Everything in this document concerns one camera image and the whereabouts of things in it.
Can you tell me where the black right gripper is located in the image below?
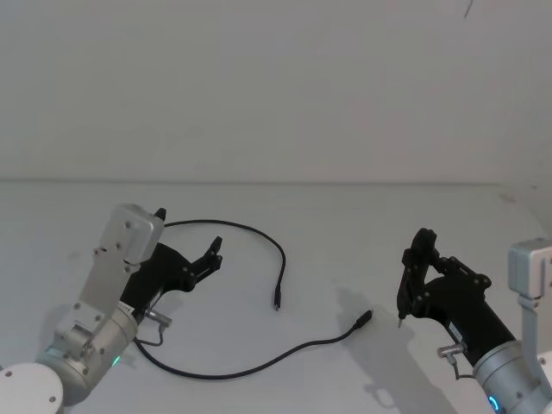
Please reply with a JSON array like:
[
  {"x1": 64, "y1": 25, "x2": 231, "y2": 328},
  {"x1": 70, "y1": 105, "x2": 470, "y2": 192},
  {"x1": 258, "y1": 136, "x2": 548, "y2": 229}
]
[{"x1": 401, "y1": 227, "x2": 519, "y2": 368}]

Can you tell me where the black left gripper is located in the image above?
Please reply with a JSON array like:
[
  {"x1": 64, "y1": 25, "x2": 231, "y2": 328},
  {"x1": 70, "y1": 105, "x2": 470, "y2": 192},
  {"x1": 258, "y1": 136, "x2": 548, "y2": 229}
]
[{"x1": 118, "y1": 207, "x2": 224, "y2": 315}]

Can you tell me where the white table cloth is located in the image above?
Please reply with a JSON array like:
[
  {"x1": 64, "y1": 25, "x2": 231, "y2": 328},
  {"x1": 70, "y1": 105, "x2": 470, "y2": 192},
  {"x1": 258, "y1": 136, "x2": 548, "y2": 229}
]
[{"x1": 0, "y1": 178, "x2": 552, "y2": 414}]

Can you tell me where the thin black cable with plugs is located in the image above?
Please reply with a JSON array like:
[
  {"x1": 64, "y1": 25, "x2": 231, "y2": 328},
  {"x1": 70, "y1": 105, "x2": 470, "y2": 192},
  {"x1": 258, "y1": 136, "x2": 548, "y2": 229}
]
[{"x1": 132, "y1": 219, "x2": 374, "y2": 382}]

